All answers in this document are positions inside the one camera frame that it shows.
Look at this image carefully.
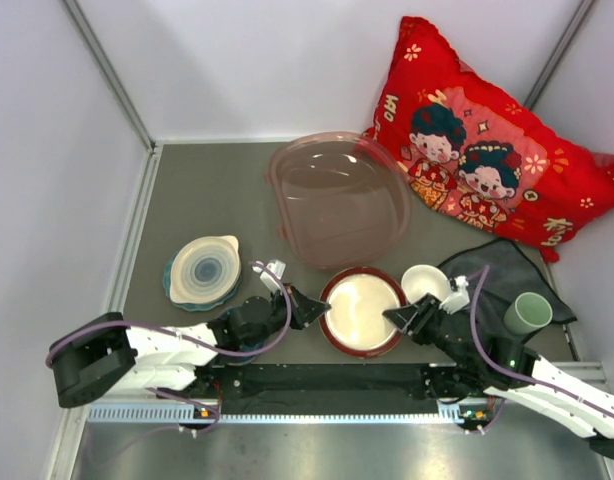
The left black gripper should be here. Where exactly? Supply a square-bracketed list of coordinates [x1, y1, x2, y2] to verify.
[244, 282, 330, 347]

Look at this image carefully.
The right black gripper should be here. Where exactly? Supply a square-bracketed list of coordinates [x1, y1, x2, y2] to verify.
[383, 293, 473, 369]

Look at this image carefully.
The red rimmed white plate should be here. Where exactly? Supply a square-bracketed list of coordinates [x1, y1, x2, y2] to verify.
[319, 266, 407, 359]

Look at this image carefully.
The cream white ceramic plate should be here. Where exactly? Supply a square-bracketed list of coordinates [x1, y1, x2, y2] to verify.
[169, 235, 242, 306]

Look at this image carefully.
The teal scalloped ceramic plate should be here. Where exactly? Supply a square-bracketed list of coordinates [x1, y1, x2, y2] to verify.
[161, 252, 242, 312]

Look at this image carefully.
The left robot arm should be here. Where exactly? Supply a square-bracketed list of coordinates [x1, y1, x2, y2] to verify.
[46, 284, 331, 409]

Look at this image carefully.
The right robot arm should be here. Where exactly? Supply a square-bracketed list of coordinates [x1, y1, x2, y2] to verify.
[383, 294, 614, 460]

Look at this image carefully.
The pink translucent plastic bin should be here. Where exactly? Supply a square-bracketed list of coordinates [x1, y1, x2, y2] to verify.
[266, 132, 412, 269]

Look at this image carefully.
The white ceramic bowl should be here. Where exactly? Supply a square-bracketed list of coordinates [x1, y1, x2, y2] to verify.
[400, 265, 451, 303]

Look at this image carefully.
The dark blue ceramic bowl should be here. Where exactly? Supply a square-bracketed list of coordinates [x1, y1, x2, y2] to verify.
[221, 307, 268, 361]

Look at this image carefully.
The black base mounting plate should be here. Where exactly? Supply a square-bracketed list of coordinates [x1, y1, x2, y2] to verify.
[156, 362, 516, 415]

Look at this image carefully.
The dark grey cloth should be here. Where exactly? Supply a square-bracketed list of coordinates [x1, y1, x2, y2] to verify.
[438, 239, 577, 343]

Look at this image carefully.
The pale green cup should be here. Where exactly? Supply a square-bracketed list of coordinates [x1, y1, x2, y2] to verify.
[503, 292, 553, 335]

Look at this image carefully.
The red cartoon print pillow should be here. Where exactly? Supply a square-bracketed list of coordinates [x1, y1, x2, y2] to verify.
[367, 16, 614, 262]

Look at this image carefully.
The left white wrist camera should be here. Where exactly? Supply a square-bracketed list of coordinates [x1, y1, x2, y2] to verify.
[250, 259, 286, 293]

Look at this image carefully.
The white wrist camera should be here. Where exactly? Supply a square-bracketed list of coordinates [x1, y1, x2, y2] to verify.
[250, 259, 286, 293]
[440, 276, 470, 314]

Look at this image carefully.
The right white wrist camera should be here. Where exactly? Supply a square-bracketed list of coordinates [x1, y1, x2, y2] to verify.
[440, 276, 470, 314]

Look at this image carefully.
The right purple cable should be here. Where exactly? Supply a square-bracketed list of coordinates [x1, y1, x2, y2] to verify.
[466, 264, 614, 432]

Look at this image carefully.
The left aluminium corner post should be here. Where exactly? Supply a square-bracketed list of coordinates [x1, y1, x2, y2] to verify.
[61, 0, 156, 151]

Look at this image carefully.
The aluminium corner post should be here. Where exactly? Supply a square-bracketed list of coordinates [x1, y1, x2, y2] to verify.
[523, 0, 598, 110]
[61, 0, 156, 151]

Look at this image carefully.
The aluminium front frame rail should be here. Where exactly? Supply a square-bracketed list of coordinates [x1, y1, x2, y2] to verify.
[66, 362, 614, 426]

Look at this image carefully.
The right aluminium corner post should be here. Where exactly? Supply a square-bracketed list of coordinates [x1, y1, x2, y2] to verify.
[523, 0, 598, 110]

